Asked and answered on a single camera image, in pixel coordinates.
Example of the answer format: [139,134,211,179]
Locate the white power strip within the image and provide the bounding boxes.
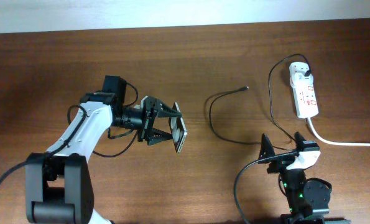
[289,62,318,119]

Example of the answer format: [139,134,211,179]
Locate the black Samsung Galaxy phone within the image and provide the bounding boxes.
[169,117,188,154]

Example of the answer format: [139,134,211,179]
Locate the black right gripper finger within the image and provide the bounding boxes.
[258,133,275,164]
[294,132,305,150]

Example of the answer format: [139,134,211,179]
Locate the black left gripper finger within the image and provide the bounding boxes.
[157,103,182,118]
[146,128,172,146]

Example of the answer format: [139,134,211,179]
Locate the white USB charger plug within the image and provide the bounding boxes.
[290,73,313,88]

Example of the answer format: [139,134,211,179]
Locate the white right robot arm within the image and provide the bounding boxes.
[233,132,351,224]

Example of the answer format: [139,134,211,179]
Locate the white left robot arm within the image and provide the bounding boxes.
[25,92,182,223]

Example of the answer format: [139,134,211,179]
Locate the white power strip cord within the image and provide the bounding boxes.
[305,117,370,148]

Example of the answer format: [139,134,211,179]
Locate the black USB charging cable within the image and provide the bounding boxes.
[208,54,313,152]

